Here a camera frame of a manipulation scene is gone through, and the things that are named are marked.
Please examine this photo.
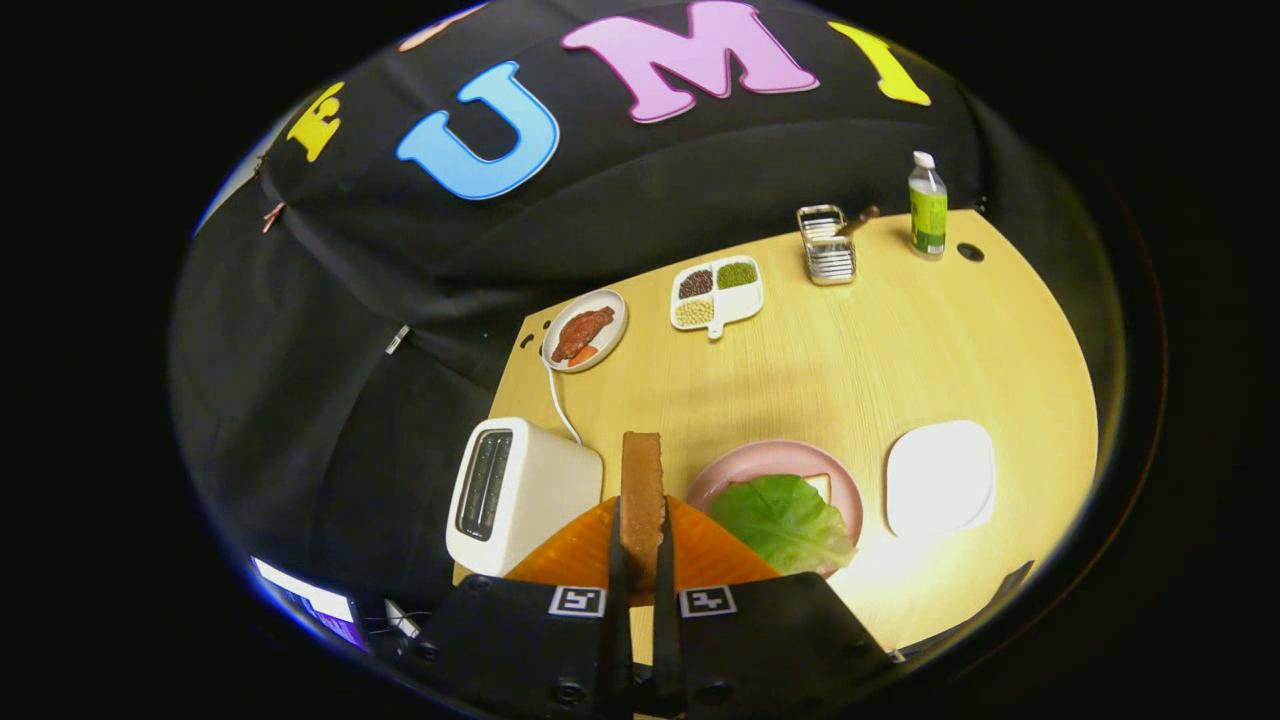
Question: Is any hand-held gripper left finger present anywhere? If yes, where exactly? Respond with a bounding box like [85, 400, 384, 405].
[415, 497, 634, 720]

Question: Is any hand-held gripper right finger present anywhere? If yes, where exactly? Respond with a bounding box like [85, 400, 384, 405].
[652, 495, 896, 719]

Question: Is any toasted bread slice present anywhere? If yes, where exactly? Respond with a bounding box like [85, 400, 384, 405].
[620, 431, 668, 591]

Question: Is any green lettuce leaf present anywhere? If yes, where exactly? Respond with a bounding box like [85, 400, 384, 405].
[706, 474, 858, 577]

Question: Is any white toaster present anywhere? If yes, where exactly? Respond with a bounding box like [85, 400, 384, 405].
[445, 417, 605, 578]

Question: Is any pink round plate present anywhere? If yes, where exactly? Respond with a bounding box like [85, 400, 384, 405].
[685, 440, 865, 576]

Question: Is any white oval plate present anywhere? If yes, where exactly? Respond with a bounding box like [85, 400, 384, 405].
[541, 289, 629, 374]

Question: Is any brown meat piece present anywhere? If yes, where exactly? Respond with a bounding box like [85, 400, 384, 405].
[551, 306, 616, 363]

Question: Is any white square plate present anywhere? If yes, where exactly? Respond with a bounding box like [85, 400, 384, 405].
[885, 420, 997, 539]

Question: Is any lit screen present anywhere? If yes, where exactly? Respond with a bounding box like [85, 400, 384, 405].
[250, 556, 369, 653]

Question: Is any white divided dish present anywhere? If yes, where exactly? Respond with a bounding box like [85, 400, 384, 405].
[669, 255, 766, 341]

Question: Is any black backdrop cloth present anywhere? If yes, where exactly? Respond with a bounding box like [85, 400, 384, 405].
[170, 0, 1001, 641]

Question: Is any green label plastic bottle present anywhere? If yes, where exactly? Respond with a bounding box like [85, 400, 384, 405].
[908, 151, 949, 261]

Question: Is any white toaster cable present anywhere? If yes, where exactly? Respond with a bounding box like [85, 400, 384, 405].
[543, 360, 583, 446]

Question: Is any metal wire rack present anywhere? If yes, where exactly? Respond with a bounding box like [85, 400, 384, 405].
[797, 204, 858, 287]

